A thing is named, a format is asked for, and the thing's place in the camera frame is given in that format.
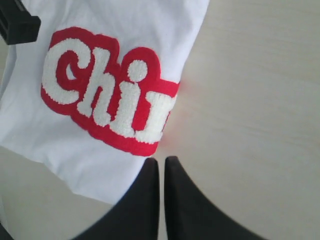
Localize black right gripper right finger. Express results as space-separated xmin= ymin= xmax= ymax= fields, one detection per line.
xmin=164 ymin=156 xmax=263 ymax=240

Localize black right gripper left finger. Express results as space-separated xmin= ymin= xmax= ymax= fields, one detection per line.
xmin=75 ymin=158 xmax=159 ymax=240

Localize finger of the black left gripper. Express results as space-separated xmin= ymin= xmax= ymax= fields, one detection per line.
xmin=0 ymin=0 xmax=41 ymax=46

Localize white t-shirt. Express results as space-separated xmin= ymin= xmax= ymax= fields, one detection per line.
xmin=0 ymin=0 xmax=209 ymax=207

